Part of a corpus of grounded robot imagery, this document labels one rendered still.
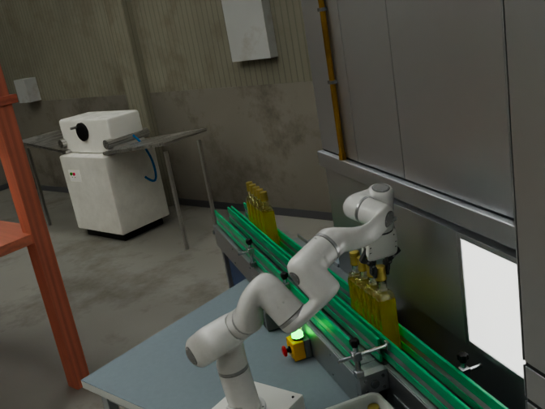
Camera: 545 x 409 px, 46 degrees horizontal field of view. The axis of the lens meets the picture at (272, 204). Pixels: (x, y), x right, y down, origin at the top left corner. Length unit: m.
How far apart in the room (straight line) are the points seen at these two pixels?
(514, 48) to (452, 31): 0.78
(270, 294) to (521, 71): 0.97
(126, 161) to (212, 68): 1.24
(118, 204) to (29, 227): 2.73
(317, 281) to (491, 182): 0.49
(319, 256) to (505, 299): 0.47
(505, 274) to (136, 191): 5.22
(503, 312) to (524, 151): 0.86
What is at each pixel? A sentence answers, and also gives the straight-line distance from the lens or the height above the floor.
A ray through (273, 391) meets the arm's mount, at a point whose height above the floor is 0.82.
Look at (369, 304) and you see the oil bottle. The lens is 2.07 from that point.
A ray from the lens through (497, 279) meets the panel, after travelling 1.69.
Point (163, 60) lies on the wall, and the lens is 7.02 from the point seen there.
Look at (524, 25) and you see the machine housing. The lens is 0.87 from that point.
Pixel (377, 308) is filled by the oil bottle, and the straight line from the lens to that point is 2.02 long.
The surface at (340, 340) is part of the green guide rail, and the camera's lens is 2.10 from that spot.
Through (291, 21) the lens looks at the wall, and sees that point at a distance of 5.75.
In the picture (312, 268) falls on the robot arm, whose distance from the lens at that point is 1.62.
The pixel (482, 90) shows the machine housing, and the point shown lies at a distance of 1.60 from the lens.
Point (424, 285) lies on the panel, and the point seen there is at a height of 1.09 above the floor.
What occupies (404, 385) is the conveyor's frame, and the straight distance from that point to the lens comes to 1.95.
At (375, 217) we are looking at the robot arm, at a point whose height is 1.40.
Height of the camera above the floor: 1.96
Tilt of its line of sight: 17 degrees down
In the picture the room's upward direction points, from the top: 10 degrees counter-clockwise
